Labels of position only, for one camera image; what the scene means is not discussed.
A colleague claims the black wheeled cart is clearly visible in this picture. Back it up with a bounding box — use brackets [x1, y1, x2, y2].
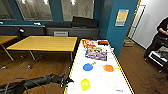
[146, 49, 168, 74]

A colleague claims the yellow plastic bowl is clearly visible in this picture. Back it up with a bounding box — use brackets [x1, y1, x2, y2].
[80, 78, 92, 92]

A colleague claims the grey white box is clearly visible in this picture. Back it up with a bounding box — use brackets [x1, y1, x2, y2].
[53, 30, 69, 38]

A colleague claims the yellow framed wall sign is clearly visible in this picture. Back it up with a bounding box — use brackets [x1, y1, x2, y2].
[114, 9, 130, 28]

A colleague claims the yellow white air hockey table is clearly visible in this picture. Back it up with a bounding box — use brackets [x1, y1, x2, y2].
[63, 38, 136, 94]

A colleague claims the person in black shirt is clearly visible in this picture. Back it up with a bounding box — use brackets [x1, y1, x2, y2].
[144, 16, 168, 60]

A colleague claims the dark low sofa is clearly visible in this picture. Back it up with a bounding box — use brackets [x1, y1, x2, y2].
[0, 24, 47, 37]

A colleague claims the yellow wooden table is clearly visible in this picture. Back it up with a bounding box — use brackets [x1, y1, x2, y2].
[5, 35, 79, 69]
[0, 35, 18, 63]

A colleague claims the red black box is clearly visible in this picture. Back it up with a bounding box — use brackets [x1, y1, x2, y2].
[97, 39, 110, 46]

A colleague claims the interior glass window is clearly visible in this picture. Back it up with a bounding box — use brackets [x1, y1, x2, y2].
[0, 0, 16, 21]
[60, 0, 96, 24]
[14, 0, 54, 23]

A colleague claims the blue disc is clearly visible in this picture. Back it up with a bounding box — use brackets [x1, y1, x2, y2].
[82, 61, 98, 72]

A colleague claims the orange disc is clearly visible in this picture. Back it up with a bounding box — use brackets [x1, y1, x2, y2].
[102, 64, 121, 73]

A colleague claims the cardboard box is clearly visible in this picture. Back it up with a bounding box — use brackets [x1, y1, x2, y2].
[123, 39, 135, 48]

